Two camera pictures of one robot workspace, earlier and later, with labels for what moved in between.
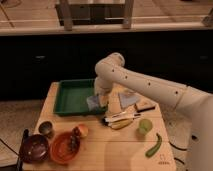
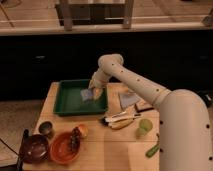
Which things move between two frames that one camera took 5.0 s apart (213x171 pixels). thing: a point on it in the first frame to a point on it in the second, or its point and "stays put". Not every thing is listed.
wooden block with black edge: [145, 105] stays put
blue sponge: [92, 102] to [86, 94]
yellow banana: [120, 124] stays put
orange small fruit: [84, 130] stays put
